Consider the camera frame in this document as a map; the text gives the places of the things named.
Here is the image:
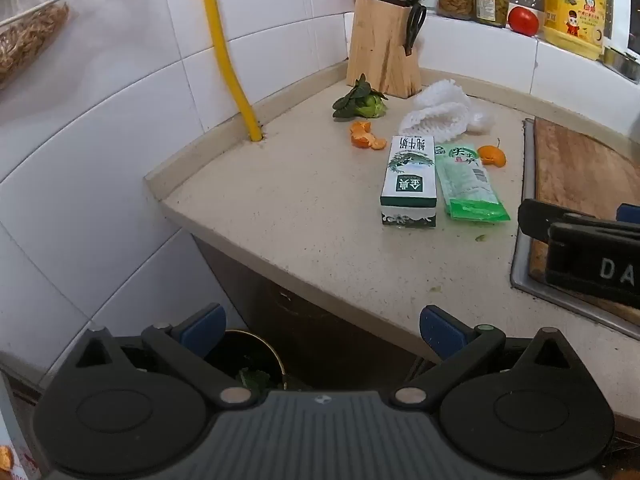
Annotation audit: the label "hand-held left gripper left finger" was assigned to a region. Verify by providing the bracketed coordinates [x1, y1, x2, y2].
[74, 302, 261, 407]

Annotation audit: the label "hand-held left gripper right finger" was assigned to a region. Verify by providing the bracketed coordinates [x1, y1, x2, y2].
[394, 305, 576, 407]

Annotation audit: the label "black trash bin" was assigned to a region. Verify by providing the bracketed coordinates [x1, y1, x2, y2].
[204, 329, 289, 393]

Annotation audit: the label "green plastic packet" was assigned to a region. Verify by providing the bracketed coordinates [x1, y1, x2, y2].
[433, 142, 511, 223]

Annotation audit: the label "orange peel with stem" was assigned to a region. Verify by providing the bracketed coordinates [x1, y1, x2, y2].
[476, 138, 508, 169]

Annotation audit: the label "clear plastic bag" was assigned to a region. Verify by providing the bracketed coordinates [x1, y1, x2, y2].
[465, 104, 496, 134]

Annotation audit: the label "green white milk carton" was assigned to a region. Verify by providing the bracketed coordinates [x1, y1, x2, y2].
[380, 135, 439, 229]

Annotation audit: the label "white foam fruit net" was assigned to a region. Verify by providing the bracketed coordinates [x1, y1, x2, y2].
[398, 79, 474, 142]

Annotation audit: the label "curled orange peel piece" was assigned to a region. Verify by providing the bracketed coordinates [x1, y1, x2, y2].
[349, 120, 374, 148]

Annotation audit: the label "steel sink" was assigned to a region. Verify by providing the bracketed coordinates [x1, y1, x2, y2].
[510, 117, 640, 342]

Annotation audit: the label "wooden cutting board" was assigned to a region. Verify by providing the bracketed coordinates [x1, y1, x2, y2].
[526, 117, 640, 327]

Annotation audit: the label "dark brown cabinet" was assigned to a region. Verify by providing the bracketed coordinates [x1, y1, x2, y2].
[194, 234, 441, 392]

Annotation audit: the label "red tomato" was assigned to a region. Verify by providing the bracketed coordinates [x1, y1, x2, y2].
[507, 6, 541, 37]

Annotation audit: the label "green leafy vegetable scrap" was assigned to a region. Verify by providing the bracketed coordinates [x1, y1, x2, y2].
[332, 73, 389, 121]

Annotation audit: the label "yellow detergent bottle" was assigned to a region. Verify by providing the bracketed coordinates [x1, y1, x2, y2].
[542, 0, 609, 61]

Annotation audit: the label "labelled glass jar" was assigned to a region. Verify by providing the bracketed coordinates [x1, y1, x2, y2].
[473, 0, 511, 28]

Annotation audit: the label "white printed packet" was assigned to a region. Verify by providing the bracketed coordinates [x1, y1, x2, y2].
[0, 370, 43, 480]

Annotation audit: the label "black kitchen scissors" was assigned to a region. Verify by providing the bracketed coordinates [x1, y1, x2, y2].
[403, 3, 428, 57]

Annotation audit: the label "wooden knife block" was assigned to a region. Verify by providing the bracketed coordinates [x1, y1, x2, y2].
[346, 0, 425, 98]

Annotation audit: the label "yellow pipe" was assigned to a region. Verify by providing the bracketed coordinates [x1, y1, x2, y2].
[195, 0, 264, 142]

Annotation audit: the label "clear bag of dried noodles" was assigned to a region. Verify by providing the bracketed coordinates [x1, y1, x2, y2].
[0, 0, 132, 92]

